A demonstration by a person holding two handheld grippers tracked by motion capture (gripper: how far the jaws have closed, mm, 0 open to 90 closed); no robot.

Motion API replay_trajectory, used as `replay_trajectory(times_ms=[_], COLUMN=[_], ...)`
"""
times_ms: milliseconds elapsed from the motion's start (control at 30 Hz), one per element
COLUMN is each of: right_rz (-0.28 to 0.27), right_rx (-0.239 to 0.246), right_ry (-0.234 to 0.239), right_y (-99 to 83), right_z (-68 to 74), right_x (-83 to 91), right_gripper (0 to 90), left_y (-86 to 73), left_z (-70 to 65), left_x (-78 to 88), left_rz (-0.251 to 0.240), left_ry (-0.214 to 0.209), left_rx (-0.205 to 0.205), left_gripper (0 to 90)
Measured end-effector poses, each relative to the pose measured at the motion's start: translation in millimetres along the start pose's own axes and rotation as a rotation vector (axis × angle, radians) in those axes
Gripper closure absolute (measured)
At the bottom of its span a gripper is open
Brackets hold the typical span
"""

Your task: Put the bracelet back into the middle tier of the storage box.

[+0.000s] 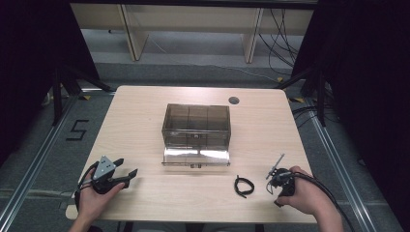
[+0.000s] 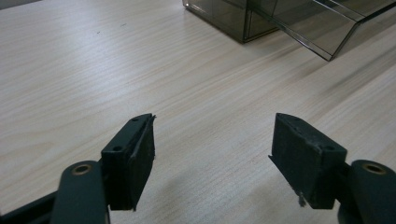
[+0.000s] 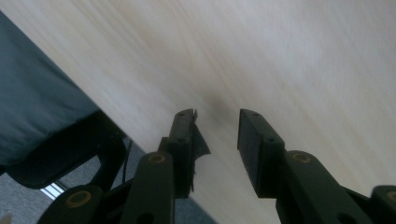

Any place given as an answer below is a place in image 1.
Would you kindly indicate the transparent brown storage box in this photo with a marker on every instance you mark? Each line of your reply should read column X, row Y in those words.
column 196, row 129

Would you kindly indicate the dark curtain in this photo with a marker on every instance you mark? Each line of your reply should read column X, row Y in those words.
column 29, row 64
column 370, row 80

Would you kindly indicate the person's left hand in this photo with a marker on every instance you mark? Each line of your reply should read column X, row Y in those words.
column 92, row 203

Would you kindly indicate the metal floor rail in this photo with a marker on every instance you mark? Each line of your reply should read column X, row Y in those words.
column 38, row 161
column 335, row 161

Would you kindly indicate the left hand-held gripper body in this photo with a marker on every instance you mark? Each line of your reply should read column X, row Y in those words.
column 103, row 168

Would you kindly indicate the person's right hand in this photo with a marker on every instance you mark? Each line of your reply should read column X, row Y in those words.
column 306, row 193

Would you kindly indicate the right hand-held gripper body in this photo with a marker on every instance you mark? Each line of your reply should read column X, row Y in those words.
column 285, row 183

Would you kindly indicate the beige wooden shelf unit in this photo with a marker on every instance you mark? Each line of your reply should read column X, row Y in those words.
column 138, row 35

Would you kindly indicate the black metal stand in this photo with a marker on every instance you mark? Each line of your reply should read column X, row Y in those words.
column 57, row 96
column 320, row 96

